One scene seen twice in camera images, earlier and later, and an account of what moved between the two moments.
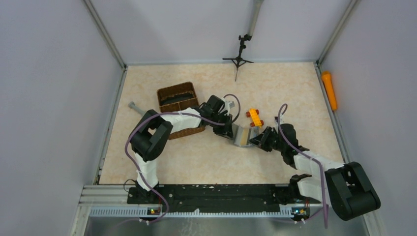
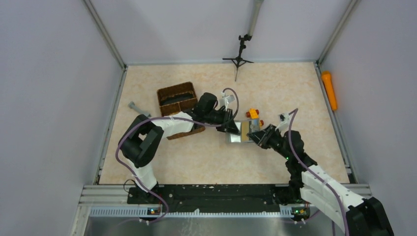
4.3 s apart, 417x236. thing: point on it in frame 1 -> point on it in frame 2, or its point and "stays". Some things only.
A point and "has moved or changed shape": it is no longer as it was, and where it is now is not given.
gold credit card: [244, 136] has moved or changed shape
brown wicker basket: [177, 97] stays
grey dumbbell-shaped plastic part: [131, 105] stays
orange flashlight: [326, 77] stays
